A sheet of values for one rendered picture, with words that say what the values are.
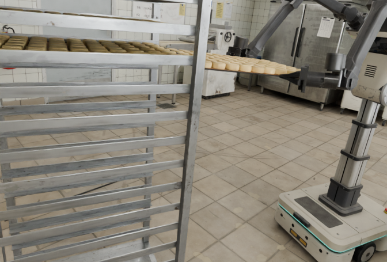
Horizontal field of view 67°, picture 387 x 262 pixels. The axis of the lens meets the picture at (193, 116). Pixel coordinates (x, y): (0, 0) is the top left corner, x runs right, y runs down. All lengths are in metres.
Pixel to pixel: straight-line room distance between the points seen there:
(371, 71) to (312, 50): 3.56
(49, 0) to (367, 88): 3.81
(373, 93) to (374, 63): 0.17
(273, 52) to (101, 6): 3.12
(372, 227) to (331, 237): 0.31
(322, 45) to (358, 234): 3.79
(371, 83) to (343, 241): 0.90
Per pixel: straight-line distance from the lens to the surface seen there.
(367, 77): 1.92
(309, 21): 5.49
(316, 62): 5.40
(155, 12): 1.31
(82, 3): 4.63
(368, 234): 2.13
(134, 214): 1.08
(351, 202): 2.20
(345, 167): 2.08
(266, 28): 1.67
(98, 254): 1.74
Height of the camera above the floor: 1.36
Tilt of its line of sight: 19 degrees down
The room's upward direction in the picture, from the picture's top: 6 degrees clockwise
